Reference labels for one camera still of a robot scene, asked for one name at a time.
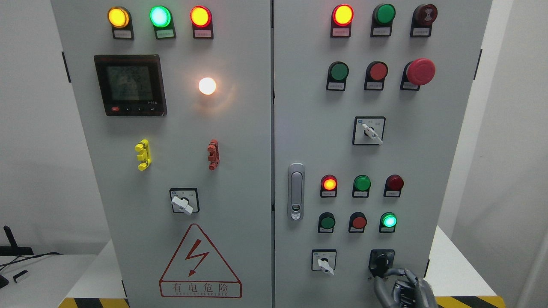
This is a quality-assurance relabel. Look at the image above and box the green indicator lower middle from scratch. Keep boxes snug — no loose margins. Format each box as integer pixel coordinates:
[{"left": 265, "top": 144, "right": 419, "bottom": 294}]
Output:
[{"left": 352, "top": 174, "right": 372, "bottom": 198}]

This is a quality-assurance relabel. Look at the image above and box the black digital power meter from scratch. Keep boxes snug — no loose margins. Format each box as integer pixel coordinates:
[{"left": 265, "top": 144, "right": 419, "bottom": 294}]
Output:
[{"left": 94, "top": 54, "right": 167, "bottom": 117}]

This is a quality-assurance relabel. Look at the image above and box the green lit indicator light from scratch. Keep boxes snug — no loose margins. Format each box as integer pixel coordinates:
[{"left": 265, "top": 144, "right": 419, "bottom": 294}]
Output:
[{"left": 149, "top": 5, "right": 176, "bottom": 39}]

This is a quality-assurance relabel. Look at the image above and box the yellow black hazard tape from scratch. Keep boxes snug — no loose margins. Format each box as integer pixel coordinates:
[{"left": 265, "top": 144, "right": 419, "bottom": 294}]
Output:
[
  {"left": 58, "top": 297, "right": 129, "bottom": 308},
  {"left": 436, "top": 296, "right": 506, "bottom": 308}
]

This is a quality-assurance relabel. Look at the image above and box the yellow black hazard tape right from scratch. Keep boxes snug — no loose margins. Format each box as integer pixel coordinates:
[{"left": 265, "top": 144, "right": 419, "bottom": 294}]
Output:
[{"left": 436, "top": 296, "right": 506, "bottom": 308}]

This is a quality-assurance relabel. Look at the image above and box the yellow indicator light top left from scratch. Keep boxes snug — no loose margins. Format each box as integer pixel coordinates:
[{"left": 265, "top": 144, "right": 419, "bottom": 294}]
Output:
[{"left": 107, "top": 6, "right": 134, "bottom": 40}]

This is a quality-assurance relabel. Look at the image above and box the black monitor stand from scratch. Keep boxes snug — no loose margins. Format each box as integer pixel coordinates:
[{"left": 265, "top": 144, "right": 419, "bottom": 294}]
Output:
[{"left": 0, "top": 275, "right": 9, "bottom": 289}]

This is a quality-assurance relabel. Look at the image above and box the red terminal clip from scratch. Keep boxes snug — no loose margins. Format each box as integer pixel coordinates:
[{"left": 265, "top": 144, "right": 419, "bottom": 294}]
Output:
[{"left": 207, "top": 139, "right": 220, "bottom": 170}]

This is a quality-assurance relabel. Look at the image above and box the yellow black hazard tape left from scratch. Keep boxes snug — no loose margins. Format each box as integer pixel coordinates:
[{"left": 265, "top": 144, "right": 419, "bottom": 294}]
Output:
[{"left": 58, "top": 297, "right": 129, "bottom": 308}]

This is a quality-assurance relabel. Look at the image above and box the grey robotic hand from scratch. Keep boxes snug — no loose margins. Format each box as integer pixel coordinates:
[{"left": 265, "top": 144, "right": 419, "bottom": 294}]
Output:
[{"left": 374, "top": 268, "right": 438, "bottom": 308}]

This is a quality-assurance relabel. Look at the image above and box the dark red buzzer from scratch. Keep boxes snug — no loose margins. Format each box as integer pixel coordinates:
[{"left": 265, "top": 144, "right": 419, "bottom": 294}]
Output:
[{"left": 410, "top": 4, "right": 438, "bottom": 37}]

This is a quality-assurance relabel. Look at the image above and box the green push button upper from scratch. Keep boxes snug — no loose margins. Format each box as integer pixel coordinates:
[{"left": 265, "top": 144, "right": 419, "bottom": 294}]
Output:
[{"left": 326, "top": 61, "right": 350, "bottom": 91}]

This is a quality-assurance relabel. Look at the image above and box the red push button lower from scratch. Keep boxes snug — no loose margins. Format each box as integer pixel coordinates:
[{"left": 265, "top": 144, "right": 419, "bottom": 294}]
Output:
[{"left": 348, "top": 212, "right": 368, "bottom": 233}]

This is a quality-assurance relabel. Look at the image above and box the green push button lower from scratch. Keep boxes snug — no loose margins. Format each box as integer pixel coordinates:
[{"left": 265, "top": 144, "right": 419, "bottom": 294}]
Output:
[{"left": 317, "top": 212, "right": 336, "bottom": 233}]

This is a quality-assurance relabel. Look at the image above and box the yellow terminal clip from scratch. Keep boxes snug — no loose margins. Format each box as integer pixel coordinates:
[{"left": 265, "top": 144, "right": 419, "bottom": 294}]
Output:
[{"left": 134, "top": 139, "right": 152, "bottom": 171}]

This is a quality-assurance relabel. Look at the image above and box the red electric warning sticker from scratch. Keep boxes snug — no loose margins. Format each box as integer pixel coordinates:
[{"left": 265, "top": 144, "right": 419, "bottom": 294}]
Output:
[{"left": 159, "top": 223, "right": 242, "bottom": 298}]

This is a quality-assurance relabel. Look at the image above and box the black rotary knob switch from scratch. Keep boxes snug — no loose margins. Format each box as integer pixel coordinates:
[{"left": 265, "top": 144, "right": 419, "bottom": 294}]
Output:
[{"left": 369, "top": 249, "right": 395, "bottom": 278}]

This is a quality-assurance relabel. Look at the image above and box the green illuminated button lower right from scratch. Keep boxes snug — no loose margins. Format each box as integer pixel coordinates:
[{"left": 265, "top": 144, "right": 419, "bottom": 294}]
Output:
[{"left": 378, "top": 212, "right": 399, "bottom": 233}]

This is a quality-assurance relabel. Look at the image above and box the black cable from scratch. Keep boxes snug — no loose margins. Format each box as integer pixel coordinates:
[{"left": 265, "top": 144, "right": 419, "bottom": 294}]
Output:
[{"left": 0, "top": 252, "right": 63, "bottom": 271}]

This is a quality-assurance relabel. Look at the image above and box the green push button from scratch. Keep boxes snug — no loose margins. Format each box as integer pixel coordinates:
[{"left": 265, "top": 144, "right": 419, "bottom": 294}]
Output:
[
  {"left": 326, "top": 61, "right": 350, "bottom": 91},
  {"left": 317, "top": 212, "right": 336, "bottom": 233}
]

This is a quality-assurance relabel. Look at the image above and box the black device with antenna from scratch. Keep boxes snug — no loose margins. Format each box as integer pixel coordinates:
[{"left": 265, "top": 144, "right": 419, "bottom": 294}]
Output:
[{"left": 0, "top": 225, "right": 35, "bottom": 257}]

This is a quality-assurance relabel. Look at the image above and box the left grey cabinet door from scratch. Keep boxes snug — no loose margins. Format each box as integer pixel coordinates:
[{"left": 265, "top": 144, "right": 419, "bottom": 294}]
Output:
[{"left": 51, "top": 0, "right": 272, "bottom": 308}]

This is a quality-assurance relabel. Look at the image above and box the white glowing lamp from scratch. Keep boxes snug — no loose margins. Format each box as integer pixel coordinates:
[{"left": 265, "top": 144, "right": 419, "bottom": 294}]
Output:
[{"left": 198, "top": 77, "right": 217, "bottom": 95}]

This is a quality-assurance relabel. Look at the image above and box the red emergency stop button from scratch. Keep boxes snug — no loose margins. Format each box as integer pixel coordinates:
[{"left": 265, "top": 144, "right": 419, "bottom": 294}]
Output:
[{"left": 400, "top": 58, "right": 436, "bottom": 91}]

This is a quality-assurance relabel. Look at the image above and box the lower white selector switch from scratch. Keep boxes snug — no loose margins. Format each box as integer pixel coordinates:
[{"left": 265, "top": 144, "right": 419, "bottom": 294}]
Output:
[{"left": 311, "top": 249, "right": 337, "bottom": 275}]

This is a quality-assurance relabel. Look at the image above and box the red indicator lower right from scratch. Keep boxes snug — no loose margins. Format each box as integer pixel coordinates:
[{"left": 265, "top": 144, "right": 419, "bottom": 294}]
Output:
[{"left": 384, "top": 174, "right": 405, "bottom": 198}]

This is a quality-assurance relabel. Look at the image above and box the red indicator light top right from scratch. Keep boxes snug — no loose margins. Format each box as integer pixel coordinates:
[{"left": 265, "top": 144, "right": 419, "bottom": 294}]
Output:
[{"left": 331, "top": 4, "right": 354, "bottom": 38}]

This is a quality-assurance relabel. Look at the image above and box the red lit indicator lower left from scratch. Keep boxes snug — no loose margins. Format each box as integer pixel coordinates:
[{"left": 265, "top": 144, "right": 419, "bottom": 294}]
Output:
[{"left": 320, "top": 174, "right": 337, "bottom": 198}]

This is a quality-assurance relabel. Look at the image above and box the left door white selector switch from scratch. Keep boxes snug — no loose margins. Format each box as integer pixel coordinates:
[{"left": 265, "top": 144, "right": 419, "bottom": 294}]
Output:
[{"left": 170, "top": 188, "right": 200, "bottom": 215}]

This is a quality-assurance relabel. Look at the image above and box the green indicator light top right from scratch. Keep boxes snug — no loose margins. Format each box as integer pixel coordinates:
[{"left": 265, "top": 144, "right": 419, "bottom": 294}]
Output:
[{"left": 370, "top": 3, "right": 396, "bottom": 37}]

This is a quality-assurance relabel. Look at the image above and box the grey cabinet door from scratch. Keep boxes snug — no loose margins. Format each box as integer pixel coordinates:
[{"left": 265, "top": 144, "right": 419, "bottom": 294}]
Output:
[
  {"left": 51, "top": 0, "right": 272, "bottom": 308},
  {"left": 273, "top": 0, "right": 492, "bottom": 308}
]

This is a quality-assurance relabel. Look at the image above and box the red push button upper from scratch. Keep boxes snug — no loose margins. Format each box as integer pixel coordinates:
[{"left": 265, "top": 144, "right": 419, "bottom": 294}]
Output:
[{"left": 364, "top": 61, "right": 388, "bottom": 90}]

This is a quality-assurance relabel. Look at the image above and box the red indicator light left door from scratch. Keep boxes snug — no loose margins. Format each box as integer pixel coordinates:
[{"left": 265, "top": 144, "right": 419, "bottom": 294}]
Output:
[{"left": 190, "top": 5, "right": 214, "bottom": 39}]

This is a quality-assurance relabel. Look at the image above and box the silver door latch handle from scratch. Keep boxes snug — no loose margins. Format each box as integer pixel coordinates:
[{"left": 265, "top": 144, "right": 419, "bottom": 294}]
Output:
[{"left": 288, "top": 163, "right": 305, "bottom": 221}]

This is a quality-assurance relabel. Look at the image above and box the red push button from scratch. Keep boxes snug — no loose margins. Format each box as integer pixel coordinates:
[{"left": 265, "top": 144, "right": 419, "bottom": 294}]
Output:
[
  {"left": 348, "top": 212, "right": 368, "bottom": 233},
  {"left": 364, "top": 61, "right": 388, "bottom": 90}
]

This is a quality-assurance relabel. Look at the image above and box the upper right white selector switch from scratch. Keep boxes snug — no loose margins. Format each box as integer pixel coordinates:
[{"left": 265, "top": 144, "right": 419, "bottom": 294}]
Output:
[{"left": 352, "top": 116, "right": 386, "bottom": 145}]

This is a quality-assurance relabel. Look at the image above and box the right grey cabinet door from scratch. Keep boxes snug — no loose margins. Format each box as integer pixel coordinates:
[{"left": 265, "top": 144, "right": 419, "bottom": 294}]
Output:
[{"left": 273, "top": 0, "right": 492, "bottom": 308}]

